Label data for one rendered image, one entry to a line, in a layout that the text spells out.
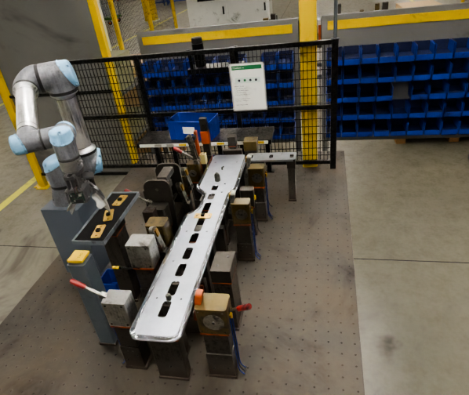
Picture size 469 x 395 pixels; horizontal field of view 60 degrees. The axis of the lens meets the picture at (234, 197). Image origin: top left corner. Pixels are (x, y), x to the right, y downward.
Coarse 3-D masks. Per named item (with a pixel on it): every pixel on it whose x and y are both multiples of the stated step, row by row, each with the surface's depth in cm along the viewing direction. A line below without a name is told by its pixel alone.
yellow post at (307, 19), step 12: (300, 0) 229; (312, 0) 228; (300, 12) 232; (312, 12) 231; (300, 24) 236; (312, 24) 235; (300, 36) 239; (312, 36) 238; (300, 48) 243; (312, 48) 241; (300, 60) 247; (312, 60) 245; (300, 72) 251; (312, 72) 249; (312, 84) 253; (312, 96) 257; (312, 120) 265
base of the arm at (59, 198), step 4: (52, 188) 191; (56, 188) 190; (60, 188) 190; (64, 188) 190; (52, 192) 194; (56, 192) 191; (60, 192) 191; (52, 196) 196; (56, 196) 191; (60, 196) 191; (64, 196) 191; (56, 200) 192; (60, 200) 192; (64, 200) 192; (68, 200) 193; (56, 204) 193; (60, 204) 192; (64, 204) 192; (68, 204) 193
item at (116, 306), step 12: (108, 300) 141; (120, 300) 141; (132, 300) 145; (108, 312) 142; (120, 312) 141; (132, 312) 145; (120, 324) 145; (120, 336) 150; (132, 348) 152; (144, 348) 156; (132, 360) 156; (144, 360) 156
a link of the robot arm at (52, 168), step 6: (54, 156) 189; (48, 162) 184; (54, 162) 183; (48, 168) 184; (54, 168) 184; (48, 174) 186; (54, 174) 186; (60, 174) 186; (54, 180) 187; (60, 180) 188; (54, 186) 189; (60, 186) 189
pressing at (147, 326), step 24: (216, 168) 232; (240, 168) 229; (216, 192) 208; (192, 216) 192; (216, 216) 189; (168, 264) 164; (192, 264) 162; (168, 288) 152; (192, 288) 150; (144, 312) 143; (168, 312) 141; (144, 336) 134; (168, 336) 132
